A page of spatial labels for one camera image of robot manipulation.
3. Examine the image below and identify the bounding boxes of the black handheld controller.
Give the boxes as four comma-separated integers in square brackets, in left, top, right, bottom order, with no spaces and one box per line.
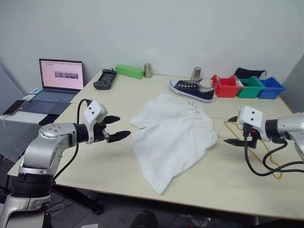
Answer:
[93,68,118,91]

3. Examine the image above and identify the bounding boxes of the white perforated case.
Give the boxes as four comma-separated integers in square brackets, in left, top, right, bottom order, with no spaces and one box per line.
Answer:
[0,111,48,162]

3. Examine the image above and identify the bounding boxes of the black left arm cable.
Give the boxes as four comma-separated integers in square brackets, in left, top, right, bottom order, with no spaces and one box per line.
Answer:
[53,98,95,181]

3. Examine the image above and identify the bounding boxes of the metal cup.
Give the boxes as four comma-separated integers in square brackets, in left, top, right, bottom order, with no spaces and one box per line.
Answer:
[143,63,153,79]
[191,66,203,82]

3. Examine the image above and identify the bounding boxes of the grey partition panel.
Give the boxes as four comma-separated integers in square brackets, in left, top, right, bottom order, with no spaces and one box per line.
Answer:
[280,56,304,114]

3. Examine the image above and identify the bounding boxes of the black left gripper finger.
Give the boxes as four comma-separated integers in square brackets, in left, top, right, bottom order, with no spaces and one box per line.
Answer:
[102,115,121,125]
[106,130,131,143]

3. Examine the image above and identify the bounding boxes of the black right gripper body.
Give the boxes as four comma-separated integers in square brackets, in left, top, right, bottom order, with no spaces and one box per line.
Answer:
[241,125,260,149]

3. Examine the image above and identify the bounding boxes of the green rectangular box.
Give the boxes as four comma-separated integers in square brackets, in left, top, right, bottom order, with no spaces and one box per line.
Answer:
[114,64,144,80]

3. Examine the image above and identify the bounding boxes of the green plastic bin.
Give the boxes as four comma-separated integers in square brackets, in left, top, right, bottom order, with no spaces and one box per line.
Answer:
[237,76,266,99]

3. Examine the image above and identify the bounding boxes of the black table leg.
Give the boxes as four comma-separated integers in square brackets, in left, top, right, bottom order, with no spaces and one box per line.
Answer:
[52,182,105,215]

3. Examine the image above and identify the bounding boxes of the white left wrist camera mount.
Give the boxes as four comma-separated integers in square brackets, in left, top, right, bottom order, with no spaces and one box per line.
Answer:
[82,100,109,145]

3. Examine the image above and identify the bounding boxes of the yellow thin hanger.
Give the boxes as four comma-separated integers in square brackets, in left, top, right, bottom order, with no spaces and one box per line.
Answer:
[224,120,283,180]

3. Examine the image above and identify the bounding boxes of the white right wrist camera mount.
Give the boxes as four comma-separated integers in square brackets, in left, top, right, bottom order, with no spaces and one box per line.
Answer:
[237,106,268,141]

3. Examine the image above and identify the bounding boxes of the dark rounded shape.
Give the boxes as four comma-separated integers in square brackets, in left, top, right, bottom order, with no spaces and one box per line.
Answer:
[132,209,159,228]

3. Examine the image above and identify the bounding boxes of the black drawstring pouch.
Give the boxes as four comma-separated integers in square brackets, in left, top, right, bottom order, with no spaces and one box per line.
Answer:
[234,67,267,80]

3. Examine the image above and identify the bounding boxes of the white cloth garment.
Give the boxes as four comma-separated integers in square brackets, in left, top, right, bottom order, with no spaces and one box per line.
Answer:
[130,94,219,196]

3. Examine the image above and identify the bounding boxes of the open grey laptop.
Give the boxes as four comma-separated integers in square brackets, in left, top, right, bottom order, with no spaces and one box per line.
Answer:
[25,58,85,104]

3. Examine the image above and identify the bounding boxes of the blue plastic bin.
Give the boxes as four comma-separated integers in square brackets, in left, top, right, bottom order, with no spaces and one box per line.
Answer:
[257,76,287,100]

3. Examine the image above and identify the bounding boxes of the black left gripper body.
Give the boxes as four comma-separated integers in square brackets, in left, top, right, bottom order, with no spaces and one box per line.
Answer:
[93,118,110,143]

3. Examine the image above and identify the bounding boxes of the black flat pad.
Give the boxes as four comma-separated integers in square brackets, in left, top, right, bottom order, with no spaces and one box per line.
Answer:
[38,114,60,126]

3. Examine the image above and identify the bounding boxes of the black canvas sneaker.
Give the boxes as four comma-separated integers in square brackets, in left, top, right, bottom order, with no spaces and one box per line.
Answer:
[169,79,215,104]

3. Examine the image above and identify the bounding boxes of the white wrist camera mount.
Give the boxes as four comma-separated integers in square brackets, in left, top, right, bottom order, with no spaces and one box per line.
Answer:
[82,100,109,145]
[237,106,268,141]

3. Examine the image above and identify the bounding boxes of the smartphone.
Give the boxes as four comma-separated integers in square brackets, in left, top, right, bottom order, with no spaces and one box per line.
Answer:
[1,99,27,117]

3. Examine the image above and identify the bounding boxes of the white perforated wall panel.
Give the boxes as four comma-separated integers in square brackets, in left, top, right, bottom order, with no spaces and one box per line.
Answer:
[0,63,25,115]

